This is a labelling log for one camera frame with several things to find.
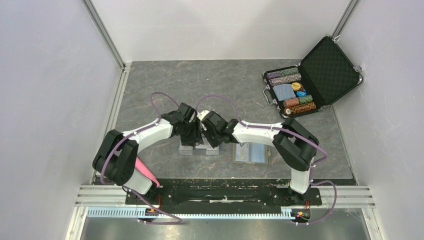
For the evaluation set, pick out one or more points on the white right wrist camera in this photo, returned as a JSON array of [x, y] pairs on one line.
[[201, 115]]

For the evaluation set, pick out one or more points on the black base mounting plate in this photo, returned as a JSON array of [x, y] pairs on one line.
[[228, 196]]

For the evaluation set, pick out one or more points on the black poker chip case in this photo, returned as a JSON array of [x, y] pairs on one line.
[[330, 72]]

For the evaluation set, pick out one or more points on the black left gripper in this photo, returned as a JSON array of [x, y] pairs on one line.
[[196, 135]]

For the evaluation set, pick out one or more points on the clear acrylic card box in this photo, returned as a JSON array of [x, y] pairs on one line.
[[185, 150], [209, 150]]

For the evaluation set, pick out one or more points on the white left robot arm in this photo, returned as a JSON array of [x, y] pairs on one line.
[[117, 158]]

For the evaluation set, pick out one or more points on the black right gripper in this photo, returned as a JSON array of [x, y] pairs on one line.
[[214, 143]]

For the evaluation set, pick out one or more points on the poker chips in case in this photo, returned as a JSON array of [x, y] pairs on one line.
[[289, 90]]

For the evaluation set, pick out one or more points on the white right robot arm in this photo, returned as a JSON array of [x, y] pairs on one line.
[[294, 143]]

